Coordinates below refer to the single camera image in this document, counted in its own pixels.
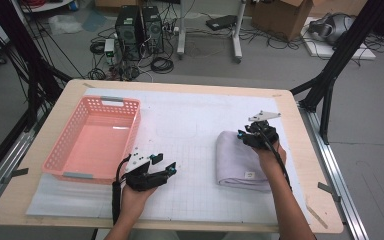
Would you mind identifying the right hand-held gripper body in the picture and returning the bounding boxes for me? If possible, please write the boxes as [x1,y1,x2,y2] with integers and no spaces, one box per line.
[244,110,282,150]

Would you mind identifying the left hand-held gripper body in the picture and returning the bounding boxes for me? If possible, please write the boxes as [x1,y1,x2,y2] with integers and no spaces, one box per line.
[125,146,169,193]

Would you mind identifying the lilac towel with cat print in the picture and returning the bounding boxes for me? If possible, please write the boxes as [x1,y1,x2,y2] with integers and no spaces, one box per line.
[215,130,278,193]

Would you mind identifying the person's left hand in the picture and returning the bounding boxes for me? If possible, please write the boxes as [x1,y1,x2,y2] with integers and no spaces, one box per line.
[121,184,159,219]

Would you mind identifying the person's right hand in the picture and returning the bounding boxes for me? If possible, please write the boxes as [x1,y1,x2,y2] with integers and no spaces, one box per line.
[254,142,288,178]

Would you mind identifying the white foam mat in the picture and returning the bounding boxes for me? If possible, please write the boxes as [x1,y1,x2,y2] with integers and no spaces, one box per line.
[25,87,311,225]

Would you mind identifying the pink perforated plastic basket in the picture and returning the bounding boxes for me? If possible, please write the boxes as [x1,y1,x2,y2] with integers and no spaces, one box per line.
[41,95,142,186]

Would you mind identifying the beige tape strip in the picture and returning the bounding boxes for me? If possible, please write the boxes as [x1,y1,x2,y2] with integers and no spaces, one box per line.
[304,196,330,230]

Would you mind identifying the white flat board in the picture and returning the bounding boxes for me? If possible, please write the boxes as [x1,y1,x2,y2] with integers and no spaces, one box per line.
[301,16,378,61]

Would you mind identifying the black flat device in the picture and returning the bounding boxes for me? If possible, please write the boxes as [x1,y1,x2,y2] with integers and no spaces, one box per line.
[205,14,238,32]

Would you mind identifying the brown cardboard box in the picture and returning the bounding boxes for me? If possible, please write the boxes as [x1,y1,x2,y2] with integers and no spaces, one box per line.
[251,0,314,42]

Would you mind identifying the white metal stand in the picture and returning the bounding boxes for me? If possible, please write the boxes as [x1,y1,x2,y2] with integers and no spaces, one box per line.
[176,0,248,64]

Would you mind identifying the white power supply box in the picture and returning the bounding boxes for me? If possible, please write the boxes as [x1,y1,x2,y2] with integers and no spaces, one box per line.
[103,38,116,65]

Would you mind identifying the black computer tower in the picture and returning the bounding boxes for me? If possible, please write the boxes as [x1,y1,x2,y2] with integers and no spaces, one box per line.
[142,5,165,54]
[114,5,144,62]

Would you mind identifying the grey rounded device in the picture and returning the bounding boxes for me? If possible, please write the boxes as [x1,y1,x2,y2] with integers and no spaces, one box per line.
[308,12,356,46]

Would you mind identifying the clear plastic bag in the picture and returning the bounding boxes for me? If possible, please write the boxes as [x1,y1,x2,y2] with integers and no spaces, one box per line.
[48,13,83,36]

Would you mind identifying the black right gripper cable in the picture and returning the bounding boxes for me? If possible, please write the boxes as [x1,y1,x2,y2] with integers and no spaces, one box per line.
[259,126,293,192]

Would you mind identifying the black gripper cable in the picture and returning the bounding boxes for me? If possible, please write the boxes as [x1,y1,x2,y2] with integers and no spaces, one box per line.
[259,126,293,192]
[111,153,133,226]

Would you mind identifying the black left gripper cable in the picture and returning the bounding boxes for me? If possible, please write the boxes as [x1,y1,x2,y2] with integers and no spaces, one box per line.
[111,153,133,226]

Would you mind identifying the aluminium rail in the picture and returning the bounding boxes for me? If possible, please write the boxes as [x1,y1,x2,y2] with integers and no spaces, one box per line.
[0,109,48,219]
[298,103,369,240]

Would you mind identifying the grey metal bracket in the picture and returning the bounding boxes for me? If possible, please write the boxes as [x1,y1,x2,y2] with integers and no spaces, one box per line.
[317,181,343,203]
[1,167,30,184]

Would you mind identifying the black coiled cable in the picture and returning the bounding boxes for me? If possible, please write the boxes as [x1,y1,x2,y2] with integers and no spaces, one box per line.
[150,56,175,75]

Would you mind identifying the black metal frame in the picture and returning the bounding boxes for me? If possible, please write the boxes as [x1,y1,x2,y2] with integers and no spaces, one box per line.
[289,0,384,146]
[0,0,74,189]

